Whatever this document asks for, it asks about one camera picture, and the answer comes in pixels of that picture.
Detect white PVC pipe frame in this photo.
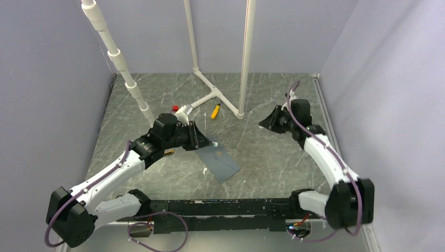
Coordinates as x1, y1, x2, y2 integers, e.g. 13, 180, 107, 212
81, 1, 247, 122

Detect aluminium extrusion frame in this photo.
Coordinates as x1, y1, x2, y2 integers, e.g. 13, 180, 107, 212
56, 223, 381, 251

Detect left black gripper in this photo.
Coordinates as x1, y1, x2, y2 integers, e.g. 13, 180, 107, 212
163, 120, 212, 151

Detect yellow handled pliers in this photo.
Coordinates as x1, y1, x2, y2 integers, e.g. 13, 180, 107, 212
164, 149, 175, 156

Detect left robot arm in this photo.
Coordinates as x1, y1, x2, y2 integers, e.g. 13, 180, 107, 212
44, 113, 218, 248

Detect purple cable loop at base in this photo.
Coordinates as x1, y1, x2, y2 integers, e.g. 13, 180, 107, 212
127, 213, 188, 252

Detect white pipe with red stripe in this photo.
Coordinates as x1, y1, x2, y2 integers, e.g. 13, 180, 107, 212
237, 0, 257, 119

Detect grey-blue envelope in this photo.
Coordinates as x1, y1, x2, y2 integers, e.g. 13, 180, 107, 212
195, 144, 241, 183

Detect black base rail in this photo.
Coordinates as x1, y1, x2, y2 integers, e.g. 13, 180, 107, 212
115, 198, 322, 234

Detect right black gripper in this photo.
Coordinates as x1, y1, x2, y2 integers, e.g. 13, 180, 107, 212
260, 106, 296, 134

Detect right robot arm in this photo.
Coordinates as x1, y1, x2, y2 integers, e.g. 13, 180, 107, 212
259, 99, 375, 229

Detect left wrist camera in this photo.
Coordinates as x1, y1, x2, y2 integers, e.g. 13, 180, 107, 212
172, 104, 193, 125

